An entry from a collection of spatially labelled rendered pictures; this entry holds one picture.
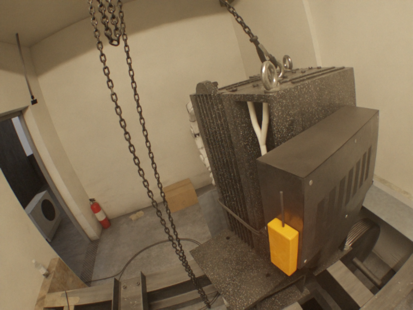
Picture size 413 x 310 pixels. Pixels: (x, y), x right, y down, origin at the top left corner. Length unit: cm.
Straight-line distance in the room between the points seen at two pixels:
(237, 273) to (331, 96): 78
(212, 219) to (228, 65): 221
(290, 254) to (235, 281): 47
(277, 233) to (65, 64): 294
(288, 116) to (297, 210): 22
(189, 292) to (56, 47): 310
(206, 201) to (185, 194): 165
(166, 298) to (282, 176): 131
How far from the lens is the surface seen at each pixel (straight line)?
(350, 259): 161
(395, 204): 168
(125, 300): 139
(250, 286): 90
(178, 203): 287
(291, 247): 48
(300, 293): 113
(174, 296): 155
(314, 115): 60
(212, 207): 122
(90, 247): 320
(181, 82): 279
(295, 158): 43
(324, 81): 65
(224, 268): 98
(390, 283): 127
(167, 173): 305
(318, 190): 43
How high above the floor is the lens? 170
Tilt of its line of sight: 23 degrees down
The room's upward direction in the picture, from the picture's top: 16 degrees counter-clockwise
